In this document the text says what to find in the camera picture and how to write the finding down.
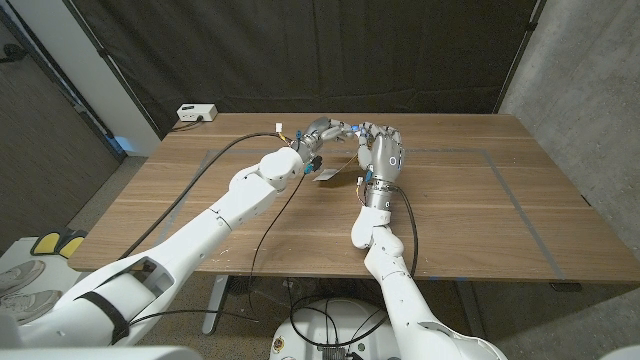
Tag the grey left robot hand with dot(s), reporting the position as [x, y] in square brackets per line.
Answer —
[320, 132]

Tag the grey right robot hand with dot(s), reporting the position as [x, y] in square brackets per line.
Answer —
[385, 157]

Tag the yellow new driver bumper sticker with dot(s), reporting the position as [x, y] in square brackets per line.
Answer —
[327, 174]

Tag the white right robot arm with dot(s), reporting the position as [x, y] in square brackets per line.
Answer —
[400, 300]

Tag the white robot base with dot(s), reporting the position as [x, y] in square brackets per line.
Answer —
[300, 335]

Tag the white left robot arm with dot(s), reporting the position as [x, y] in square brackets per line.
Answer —
[200, 235]

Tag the black backdrop curtain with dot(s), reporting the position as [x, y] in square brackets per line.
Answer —
[320, 50]

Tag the white power outlet box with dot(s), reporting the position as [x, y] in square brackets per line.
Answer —
[196, 112]

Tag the grey tape outline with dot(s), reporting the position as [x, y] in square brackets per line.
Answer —
[521, 210]

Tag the black backdrop stand pole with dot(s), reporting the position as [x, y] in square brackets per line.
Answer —
[520, 57]
[112, 75]

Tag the black round fan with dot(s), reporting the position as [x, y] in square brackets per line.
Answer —
[242, 285]

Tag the grey table leg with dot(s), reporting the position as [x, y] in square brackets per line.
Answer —
[472, 310]

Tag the black box on base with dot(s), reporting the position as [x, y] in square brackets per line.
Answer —
[334, 353]

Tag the white table leg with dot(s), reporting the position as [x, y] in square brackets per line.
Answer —
[214, 305]

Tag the yellow black foot pedal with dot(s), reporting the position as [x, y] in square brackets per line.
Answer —
[72, 245]
[46, 243]

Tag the white platform box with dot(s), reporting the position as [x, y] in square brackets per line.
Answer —
[65, 272]

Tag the grey sneaker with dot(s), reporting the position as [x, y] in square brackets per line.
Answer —
[27, 305]
[20, 275]

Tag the black wall rail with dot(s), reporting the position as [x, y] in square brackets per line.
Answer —
[111, 144]

